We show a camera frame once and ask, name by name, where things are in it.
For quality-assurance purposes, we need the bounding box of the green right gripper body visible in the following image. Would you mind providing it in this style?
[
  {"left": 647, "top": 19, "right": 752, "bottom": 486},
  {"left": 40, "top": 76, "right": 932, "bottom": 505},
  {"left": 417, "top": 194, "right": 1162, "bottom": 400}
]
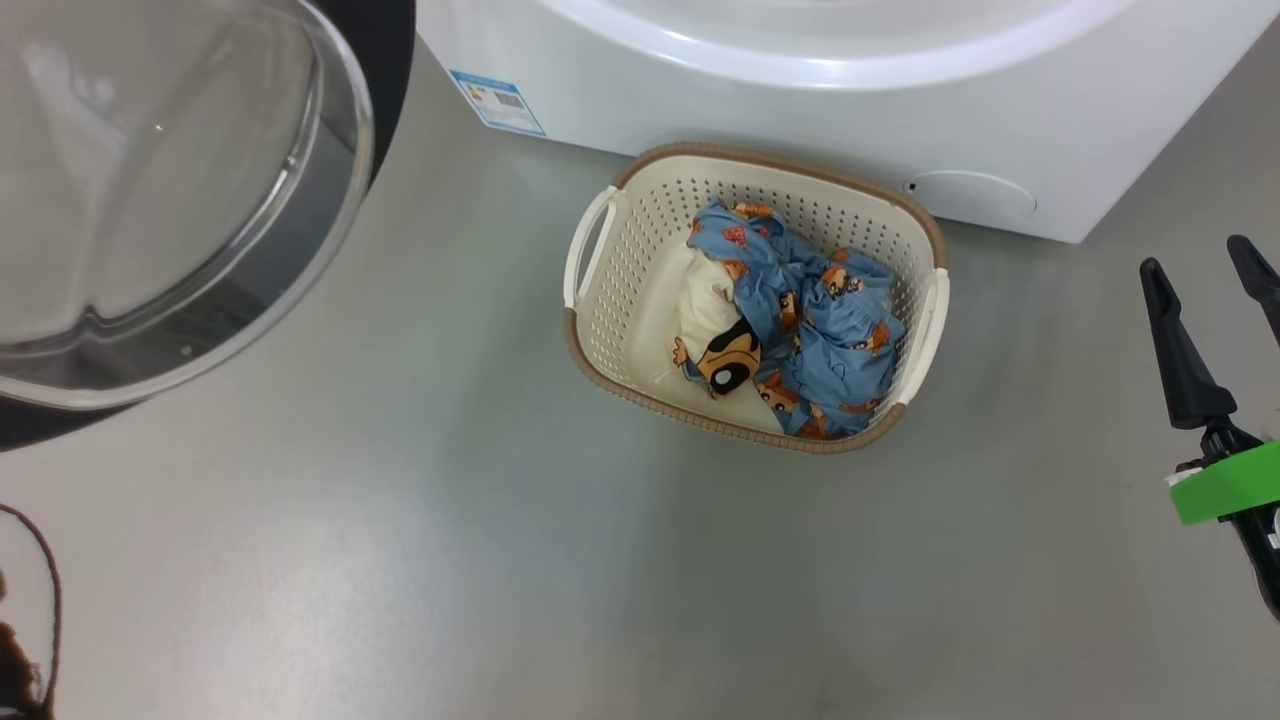
[{"left": 1168, "top": 422, "right": 1280, "bottom": 621}]

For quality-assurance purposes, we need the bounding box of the cream perforated laundry basket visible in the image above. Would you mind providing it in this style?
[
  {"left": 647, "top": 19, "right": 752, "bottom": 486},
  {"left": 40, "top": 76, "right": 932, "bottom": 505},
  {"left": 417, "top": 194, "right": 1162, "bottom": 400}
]
[{"left": 563, "top": 142, "right": 951, "bottom": 456}]

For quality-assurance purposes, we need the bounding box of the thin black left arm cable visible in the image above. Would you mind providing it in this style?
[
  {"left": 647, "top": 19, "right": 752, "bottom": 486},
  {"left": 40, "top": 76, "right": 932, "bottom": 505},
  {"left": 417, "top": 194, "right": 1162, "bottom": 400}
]
[{"left": 0, "top": 503, "right": 63, "bottom": 720}]

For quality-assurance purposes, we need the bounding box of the black round washer door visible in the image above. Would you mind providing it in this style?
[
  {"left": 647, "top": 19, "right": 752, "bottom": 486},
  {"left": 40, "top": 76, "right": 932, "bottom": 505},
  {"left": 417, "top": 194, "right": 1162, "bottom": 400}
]
[{"left": 0, "top": 0, "right": 417, "bottom": 453}]

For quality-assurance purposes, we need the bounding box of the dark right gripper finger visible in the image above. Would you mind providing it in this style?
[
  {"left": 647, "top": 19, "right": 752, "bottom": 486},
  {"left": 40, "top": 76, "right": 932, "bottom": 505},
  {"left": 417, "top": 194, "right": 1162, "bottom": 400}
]
[
  {"left": 1140, "top": 257, "right": 1239, "bottom": 431},
  {"left": 1227, "top": 235, "right": 1280, "bottom": 349}
]

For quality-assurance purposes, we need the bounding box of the white washing machine body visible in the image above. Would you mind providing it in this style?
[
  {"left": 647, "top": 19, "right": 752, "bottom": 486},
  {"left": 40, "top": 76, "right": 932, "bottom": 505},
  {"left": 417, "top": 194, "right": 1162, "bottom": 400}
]
[{"left": 415, "top": 0, "right": 1280, "bottom": 244}]

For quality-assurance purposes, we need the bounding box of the cream cartoon print garment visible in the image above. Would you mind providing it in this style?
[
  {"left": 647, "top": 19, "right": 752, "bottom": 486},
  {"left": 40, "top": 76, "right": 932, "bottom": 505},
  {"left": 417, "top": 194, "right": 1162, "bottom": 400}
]
[{"left": 672, "top": 198, "right": 801, "bottom": 401}]

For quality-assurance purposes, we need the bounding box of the blue energy label sticker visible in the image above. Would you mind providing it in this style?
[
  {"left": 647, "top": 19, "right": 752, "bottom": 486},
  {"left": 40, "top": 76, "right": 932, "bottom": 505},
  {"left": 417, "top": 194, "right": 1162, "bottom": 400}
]
[{"left": 449, "top": 69, "right": 547, "bottom": 138}]

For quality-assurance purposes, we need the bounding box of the blue bear print garment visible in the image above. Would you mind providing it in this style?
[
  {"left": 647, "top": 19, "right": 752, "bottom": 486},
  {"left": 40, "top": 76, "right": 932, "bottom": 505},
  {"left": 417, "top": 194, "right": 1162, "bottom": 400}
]
[{"left": 740, "top": 248, "right": 908, "bottom": 441}]

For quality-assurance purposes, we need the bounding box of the round white filter cover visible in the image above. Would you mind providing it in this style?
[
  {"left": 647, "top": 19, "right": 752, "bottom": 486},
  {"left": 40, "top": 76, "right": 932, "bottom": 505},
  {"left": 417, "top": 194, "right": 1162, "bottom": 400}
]
[{"left": 905, "top": 170, "right": 1038, "bottom": 223}]

